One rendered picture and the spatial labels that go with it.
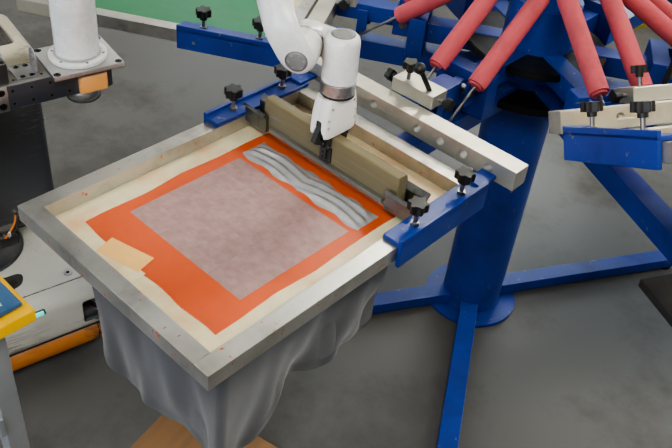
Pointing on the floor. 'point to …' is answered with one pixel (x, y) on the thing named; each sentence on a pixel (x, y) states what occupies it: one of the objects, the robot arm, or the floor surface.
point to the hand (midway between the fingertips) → (331, 150)
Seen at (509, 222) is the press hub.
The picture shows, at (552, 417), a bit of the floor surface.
